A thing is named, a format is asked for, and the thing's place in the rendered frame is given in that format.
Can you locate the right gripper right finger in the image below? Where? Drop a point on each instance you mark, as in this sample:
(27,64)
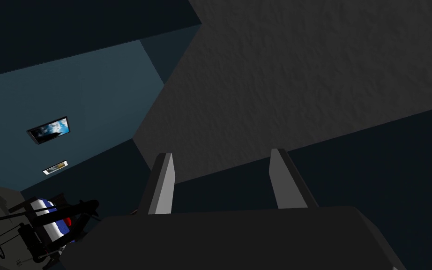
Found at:
(288,183)

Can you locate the dark framed sky picture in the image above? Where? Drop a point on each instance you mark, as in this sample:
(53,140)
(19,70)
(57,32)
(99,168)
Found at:
(49,130)

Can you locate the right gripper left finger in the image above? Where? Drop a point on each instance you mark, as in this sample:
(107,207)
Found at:
(163,187)

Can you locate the black exercise machine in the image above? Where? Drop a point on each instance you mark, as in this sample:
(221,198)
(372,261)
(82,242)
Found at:
(40,227)

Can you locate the small white framed picture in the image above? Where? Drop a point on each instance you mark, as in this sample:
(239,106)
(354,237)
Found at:
(55,167)

